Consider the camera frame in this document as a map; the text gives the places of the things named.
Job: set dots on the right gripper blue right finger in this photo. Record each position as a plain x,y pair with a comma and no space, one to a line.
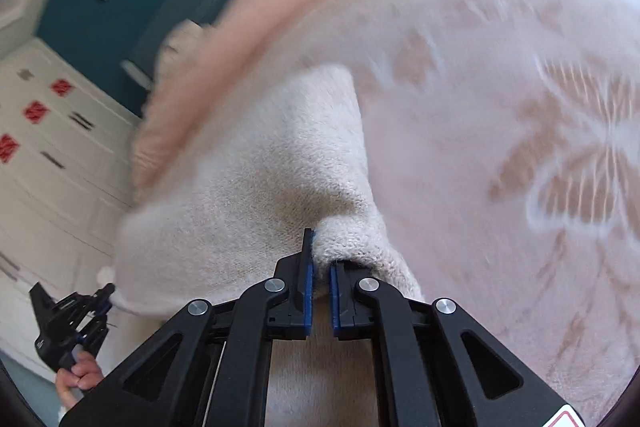
352,315

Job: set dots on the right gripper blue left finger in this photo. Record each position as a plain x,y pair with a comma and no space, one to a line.
290,310

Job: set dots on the cream knitted sweater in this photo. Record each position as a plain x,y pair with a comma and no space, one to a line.
240,196

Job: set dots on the left hand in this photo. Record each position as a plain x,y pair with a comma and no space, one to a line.
83,376

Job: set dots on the white wardrobe with red stickers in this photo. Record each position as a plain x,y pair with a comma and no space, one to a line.
65,184

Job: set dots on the pink butterfly bedspread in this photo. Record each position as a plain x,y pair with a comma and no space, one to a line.
503,144

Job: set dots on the cream plush pillow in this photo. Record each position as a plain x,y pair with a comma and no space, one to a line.
178,48

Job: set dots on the pink folded duvet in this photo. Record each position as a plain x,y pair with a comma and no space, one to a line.
192,79

